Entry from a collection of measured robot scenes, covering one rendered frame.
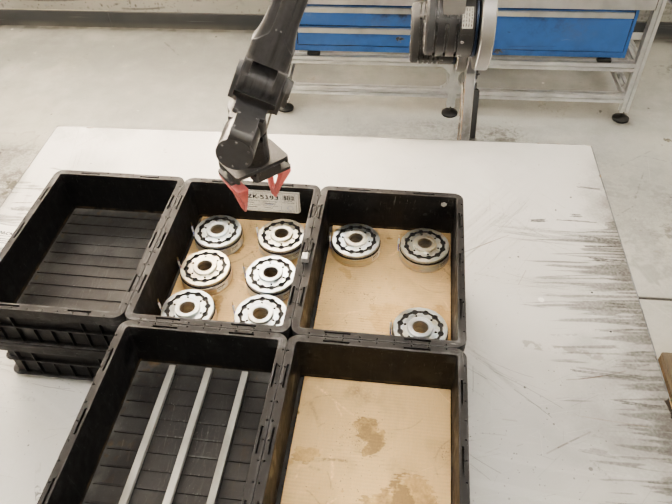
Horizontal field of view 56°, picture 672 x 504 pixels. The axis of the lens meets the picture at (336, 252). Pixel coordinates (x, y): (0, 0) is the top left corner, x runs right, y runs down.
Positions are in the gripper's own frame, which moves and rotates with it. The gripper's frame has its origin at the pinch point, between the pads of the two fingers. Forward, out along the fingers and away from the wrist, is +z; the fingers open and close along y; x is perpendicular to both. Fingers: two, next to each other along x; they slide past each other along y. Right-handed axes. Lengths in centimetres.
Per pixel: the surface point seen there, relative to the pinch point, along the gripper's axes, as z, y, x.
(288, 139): 38, 40, 56
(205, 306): 20.6, -14.1, 0.9
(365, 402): 23.0, -1.6, -33.1
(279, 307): 20.5, -2.9, -8.1
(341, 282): 23.4, 11.9, -8.1
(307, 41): 73, 115, 157
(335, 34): 69, 125, 148
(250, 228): 23.8, 5.5, 17.3
